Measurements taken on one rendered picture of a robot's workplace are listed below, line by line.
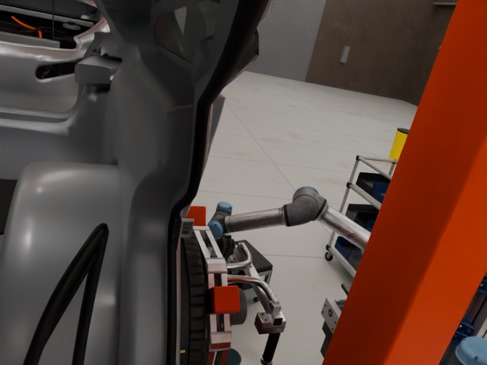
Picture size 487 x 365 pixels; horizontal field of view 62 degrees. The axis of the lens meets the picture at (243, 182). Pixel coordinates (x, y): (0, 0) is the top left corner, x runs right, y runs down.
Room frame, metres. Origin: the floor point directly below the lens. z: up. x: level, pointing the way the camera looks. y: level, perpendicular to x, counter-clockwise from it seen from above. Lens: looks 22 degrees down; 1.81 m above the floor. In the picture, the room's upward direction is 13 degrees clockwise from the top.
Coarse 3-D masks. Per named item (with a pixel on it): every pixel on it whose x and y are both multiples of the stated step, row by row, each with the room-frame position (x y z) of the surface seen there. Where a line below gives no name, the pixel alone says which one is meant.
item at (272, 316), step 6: (234, 252) 1.40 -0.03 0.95; (240, 258) 1.34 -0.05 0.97; (252, 264) 1.30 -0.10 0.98; (246, 270) 1.27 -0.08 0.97; (252, 270) 1.26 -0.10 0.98; (252, 276) 1.23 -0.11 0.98; (258, 276) 1.23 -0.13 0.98; (258, 288) 1.16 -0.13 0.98; (258, 294) 1.15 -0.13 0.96; (264, 294) 1.14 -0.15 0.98; (264, 300) 1.11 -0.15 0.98; (264, 306) 1.10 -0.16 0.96; (270, 312) 1.06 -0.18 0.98; (270, 318) 1.05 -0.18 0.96; (276, 318) 1.03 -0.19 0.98; (282, 318) 1.04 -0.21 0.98; (276, 324) 1.03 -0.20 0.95
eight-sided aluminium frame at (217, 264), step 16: (208, 240) 1.18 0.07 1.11; (208, 256) 1.07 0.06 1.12; (208, 272) 1.01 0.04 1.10; (224, 272) 1.03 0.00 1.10; (208, 288) 0.99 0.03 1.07; (208, 320) 0.94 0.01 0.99; (224, 320) 0.94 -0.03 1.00; (208, 336) 0.91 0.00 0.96; (224, 336) 0.91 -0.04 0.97; (208, 352) 0.89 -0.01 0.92; (224, 352) 0.90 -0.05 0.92
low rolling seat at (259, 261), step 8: (240, 240) 2.58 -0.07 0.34; (248, 248) 2.49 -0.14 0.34; (256, 256) 2.41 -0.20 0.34; (264, 256) 2.44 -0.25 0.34; (256, 264) 2.31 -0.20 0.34; (264, 264) 2.33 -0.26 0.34; (232, 272) 2.16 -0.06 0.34; (264, 272) 2.31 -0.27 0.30; (264, 280) 2.36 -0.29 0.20; (248, 288) 2.36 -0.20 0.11; (248, 296) 2.25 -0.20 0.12; (256, 296) 2.30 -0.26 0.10
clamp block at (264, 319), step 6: (264, 312) 1.08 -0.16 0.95; (258, 318) 1.06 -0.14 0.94; (264, 318) 1.05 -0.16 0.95; (258, 324) 1.05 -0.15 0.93; (264, 324) 1.03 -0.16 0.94; (270, 324) 1.04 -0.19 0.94; (282, 324) 1.06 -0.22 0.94; (258, 330) 1.04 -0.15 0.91; (264, 330) 1.04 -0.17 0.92; (270, 330) 1.05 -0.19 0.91; (276, 330) 1.06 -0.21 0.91; (282, 330) 1.06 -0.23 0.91
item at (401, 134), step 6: (396, 132) 7.15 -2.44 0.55; (402, 132) 7.01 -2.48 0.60; (408, 132) 7.04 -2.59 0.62; (396, 138) 7.08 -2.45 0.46; (402, 138) 6.99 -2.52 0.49; (396, 144) 7.04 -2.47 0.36; (402, 144) 6.98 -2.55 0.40; (396, 150) 7.02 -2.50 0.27; (390, 156) 7.10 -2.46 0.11; (396, 156) 7.00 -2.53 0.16; (390, 162) 7.06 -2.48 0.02
